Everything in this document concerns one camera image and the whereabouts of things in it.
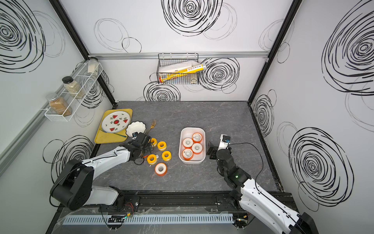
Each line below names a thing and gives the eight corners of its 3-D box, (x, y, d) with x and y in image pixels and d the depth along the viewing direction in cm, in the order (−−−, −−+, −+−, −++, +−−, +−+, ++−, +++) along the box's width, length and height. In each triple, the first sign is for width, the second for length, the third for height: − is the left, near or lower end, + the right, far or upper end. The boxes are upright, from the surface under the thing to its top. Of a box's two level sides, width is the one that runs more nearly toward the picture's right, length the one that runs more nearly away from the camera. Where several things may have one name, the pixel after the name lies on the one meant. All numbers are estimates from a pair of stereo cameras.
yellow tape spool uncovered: (157, 150, 95) (156, 149, 93) (158, 142, 98) (157, 141, 97) (165, 150, 95) (165, 149, 93) (166, 142, 98) (166, 141, 97)
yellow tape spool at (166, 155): (161, 161, 90) (161, 159, 88) (162, 152, 94) (162, 150, 92) (171, 161, 90) (171, 159, 88) (172, 152, 94) (171, 150, 92)
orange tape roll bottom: (154, 176, 84) (153, 174, 83) (156, 164, 89) (155, 162, 87) (166, 176, 84) (165, 174, 83) (167, 164, 89) (166, 162, 87)
